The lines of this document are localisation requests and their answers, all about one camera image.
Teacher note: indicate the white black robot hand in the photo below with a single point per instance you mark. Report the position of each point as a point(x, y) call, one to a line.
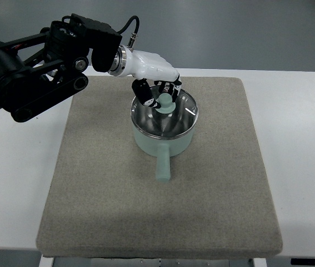
point(144, 66)

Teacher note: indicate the glass lid with green knob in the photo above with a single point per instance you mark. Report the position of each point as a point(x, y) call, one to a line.
point(176, 123)

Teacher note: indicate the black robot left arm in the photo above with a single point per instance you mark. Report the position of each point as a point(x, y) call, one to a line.
point(42, 70)

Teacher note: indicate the mint green saucepan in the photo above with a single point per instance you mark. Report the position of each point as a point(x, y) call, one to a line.
point(162, 147)

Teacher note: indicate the grey felt mat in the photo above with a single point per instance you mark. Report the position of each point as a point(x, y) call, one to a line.
point(109, 199)

